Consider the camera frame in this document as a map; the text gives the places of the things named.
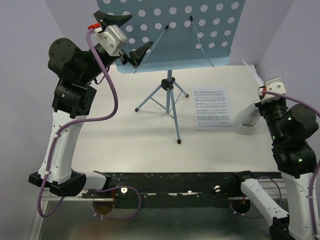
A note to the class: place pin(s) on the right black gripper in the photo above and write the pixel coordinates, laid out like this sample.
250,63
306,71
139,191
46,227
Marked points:
261,105

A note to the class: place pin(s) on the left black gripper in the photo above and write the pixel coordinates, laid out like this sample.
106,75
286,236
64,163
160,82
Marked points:
117,20

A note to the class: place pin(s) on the grey metronome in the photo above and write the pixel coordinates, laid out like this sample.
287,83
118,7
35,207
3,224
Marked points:
245,122

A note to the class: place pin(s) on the sheet music page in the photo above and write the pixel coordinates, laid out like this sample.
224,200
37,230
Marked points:
254,74
212,110

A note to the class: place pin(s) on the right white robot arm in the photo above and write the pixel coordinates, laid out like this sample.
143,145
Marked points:
289,129

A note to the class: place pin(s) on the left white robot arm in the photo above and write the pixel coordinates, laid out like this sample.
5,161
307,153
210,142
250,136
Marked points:
67,58

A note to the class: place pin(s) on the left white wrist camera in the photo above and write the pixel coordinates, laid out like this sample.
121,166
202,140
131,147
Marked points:
112,39

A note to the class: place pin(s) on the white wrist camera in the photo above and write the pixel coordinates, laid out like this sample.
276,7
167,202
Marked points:
275,85
112,39

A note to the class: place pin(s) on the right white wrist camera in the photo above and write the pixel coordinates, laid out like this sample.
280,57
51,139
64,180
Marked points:
275,85

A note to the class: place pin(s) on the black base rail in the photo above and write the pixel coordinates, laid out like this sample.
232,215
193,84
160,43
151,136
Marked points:
173,190

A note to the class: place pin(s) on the aluminium frame rail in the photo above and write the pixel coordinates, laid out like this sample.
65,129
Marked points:
37,212

